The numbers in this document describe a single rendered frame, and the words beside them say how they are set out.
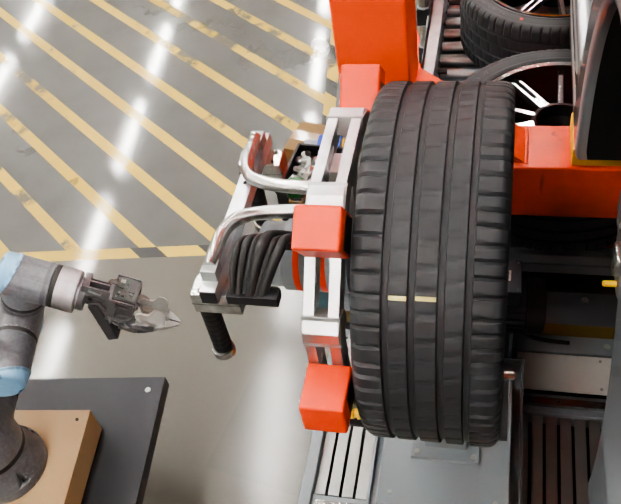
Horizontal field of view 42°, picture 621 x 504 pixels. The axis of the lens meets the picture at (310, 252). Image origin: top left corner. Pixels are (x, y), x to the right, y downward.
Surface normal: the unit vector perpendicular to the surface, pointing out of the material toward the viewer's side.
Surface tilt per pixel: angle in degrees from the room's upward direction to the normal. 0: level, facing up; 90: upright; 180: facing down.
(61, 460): 2
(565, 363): 0
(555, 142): 0
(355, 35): 90
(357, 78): 45
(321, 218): 35
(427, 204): 27
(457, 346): 64
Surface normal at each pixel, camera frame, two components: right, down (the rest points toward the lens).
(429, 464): -0.14, -0.67
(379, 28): -0.18, 0.74
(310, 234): -0.22, -0.13
